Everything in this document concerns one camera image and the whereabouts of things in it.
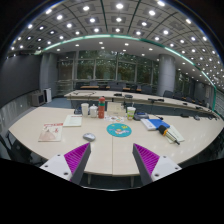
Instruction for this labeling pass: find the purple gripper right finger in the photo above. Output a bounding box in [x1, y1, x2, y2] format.
[133, 144, 181, 185]

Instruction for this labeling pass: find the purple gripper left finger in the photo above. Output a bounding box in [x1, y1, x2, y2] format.
[41, 143, 91, 184]

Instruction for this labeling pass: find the grey computer mouse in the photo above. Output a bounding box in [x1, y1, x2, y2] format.
[83, 133, 96, 142]

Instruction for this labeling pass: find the round teal mouse pad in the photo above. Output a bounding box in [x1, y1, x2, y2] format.
[106, 123, 132, 137]

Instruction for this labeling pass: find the red and white magazine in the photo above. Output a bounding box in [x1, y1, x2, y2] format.
[38, 123, 63, 142]

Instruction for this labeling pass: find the white notebook under umbrella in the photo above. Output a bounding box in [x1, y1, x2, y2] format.
[166, 125, 184, 143]

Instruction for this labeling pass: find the white booklet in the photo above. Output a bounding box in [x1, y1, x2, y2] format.
[63, 114, 82, 127]

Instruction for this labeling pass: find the black desk device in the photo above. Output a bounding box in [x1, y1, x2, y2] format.
[134, 112, 149, 121]

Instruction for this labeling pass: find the colourful sticker sheet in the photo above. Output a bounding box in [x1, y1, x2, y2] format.
[104, 115, 124, 123]

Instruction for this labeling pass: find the white lidded mug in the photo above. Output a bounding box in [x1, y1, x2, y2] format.
[90, 104, 98, 118]

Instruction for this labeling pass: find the green cup with straw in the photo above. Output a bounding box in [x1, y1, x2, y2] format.
[127, 106, 136, 120]

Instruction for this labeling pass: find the white paper cup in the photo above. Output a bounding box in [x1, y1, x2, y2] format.
[81, 103, 89, 117]

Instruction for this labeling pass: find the white paper box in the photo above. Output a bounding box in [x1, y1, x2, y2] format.
[107, 102, 126, 116]

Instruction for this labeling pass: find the red water bottle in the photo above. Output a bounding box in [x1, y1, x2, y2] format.
[98, 96, 105, 119]

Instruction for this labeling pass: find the grey box monitor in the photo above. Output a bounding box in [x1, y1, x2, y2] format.
[31, 93, 45, 107]

